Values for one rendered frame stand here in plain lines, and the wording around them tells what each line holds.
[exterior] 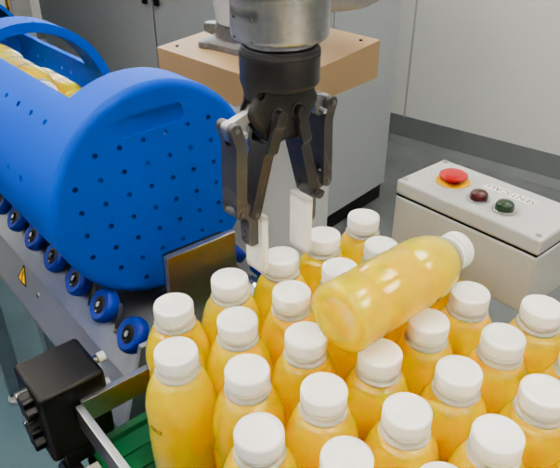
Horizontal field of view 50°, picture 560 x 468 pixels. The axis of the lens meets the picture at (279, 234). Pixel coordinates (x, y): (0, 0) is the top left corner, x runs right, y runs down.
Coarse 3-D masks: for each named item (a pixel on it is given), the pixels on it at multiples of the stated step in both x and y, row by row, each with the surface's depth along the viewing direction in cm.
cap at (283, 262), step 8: (272, 248) 67; (280, 248) 67; (288, 248) 67; (272, 256) 66; (280, 256) 66; (288, 256) 66; (296, 256) 66; (272, 264) 65; (280, 264) 65; (288, 264) 65; (296, 264) 66; (272, 272) 65; (280, 272) 65; (288, 272) 65
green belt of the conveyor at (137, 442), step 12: (132, 420) 70; (144, 420) 69; (120, 432) 67; (132, 432) 68; (144, 432) 68; (120, 444) 66; (132, 444) 66; (144, 444) 66; (96, 456) 65; (132, 456) 65; (144, 456) 65
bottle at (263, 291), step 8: (296, 272) 67; (264, 280) 67; (272, 280) 66; (280, 280) 65; (304, 280) 68; (256, 288) 68; (264, 288) 66; (272, 288) 66; (256, 296) 67; (264, 296) 66; (264, 304) 66; (264, 312) 67
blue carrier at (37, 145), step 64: (0, 64) 84; (64, 64) 123; (0, 128) 77; (64, 128) 67; (128, 128) 70; (192, 128) 75; (0, 192) 86; (64, 192) 67; (128, 192) 74; (192, 192) 79; (64, 256) 71; (128, 256) 76
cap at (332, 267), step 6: (336, 258) 65; (342, 258) 65; (324, 264) 64; (330, 264) 65; (336, 264) 65; (342, 264) 65; (348, 264) 65; (354, 264) 64; (324, 270) 64; (330, 270) 63; (336, 270) 64; (342, 270) 64; (324, 276) 64; (330, 276) 63
